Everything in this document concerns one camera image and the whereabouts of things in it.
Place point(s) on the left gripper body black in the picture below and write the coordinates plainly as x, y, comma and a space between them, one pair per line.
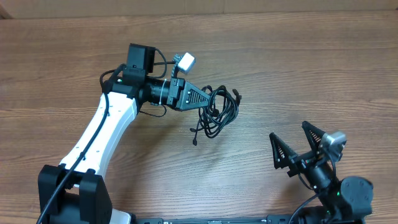
177, 94

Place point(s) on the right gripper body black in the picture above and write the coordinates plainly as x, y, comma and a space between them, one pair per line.
302, 162

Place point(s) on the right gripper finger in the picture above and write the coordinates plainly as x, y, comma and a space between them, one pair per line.
314, 135
283, 155

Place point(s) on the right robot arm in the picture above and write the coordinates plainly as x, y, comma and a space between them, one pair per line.
335, 201

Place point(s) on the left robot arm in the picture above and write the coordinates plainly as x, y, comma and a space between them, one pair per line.
74, 191

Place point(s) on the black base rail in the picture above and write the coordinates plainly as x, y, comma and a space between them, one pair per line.
214, 220

